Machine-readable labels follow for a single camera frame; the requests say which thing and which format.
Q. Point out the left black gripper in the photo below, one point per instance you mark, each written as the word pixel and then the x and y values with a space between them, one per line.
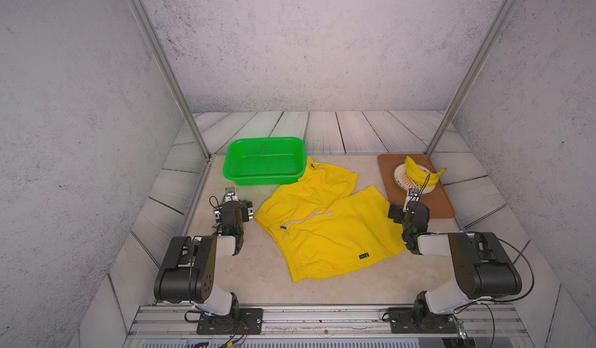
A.
pixel 245 211

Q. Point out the green plastic basket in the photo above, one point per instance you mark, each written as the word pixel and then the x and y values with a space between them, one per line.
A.
pixel 265 161

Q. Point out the brown wooden tray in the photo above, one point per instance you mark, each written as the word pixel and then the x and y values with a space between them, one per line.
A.
pixel 437 201

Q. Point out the patterned round plate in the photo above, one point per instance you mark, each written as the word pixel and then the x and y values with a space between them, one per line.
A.
pixel 404 182

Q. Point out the yellow banana bunch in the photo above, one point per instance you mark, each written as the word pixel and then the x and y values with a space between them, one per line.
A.
pixel 421 177

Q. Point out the yellow shorts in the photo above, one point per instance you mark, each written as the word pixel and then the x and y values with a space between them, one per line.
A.
pixel 324 227

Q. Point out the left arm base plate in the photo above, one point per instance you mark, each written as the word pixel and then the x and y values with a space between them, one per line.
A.
pixel 243 321

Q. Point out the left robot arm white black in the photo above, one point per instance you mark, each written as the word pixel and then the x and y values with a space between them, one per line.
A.
pixel 187 272

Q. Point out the aluminium mounting rail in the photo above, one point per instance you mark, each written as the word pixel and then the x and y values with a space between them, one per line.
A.
pixel 483 325

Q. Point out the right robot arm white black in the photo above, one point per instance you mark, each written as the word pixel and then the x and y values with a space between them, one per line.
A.
pixel 482 267

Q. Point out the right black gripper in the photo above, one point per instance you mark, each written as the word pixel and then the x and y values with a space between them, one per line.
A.
pixel 400 209

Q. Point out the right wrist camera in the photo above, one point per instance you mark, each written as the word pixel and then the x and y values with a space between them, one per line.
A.
pixel 413 195

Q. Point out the aluminium frame post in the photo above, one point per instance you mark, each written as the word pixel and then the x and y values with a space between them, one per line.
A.
pixel 490 38
pixel 150 35

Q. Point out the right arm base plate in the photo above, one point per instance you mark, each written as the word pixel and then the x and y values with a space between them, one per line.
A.
pixel 410 321

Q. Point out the right aluminium frame post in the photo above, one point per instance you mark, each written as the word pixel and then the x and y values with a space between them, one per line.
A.
pixel 490 38

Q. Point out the left aluminium frame post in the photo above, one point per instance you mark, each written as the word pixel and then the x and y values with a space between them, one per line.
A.
pixel 150 35

